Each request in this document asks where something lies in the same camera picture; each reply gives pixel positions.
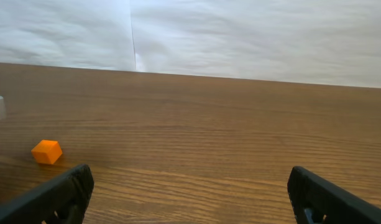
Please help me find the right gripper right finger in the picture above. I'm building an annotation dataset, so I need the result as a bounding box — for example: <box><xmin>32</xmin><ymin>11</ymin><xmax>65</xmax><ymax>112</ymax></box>
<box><xmin>287</xmin><ymin>166</ymin><xmax>381</xmax><ymax>224</ymax></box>

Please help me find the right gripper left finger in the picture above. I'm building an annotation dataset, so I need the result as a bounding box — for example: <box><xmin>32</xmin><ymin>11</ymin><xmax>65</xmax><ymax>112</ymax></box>
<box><xmin>0</xmin><ymin>164</ymin><xmax>95</xmax><ymax>224</ymax></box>

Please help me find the orange cube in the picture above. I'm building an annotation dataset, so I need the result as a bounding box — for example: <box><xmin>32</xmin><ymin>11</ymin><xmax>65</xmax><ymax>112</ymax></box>
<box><xmin>30</xmin><ymin>139</ymin><xmax>63</xmax><ymax>166</ymax></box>

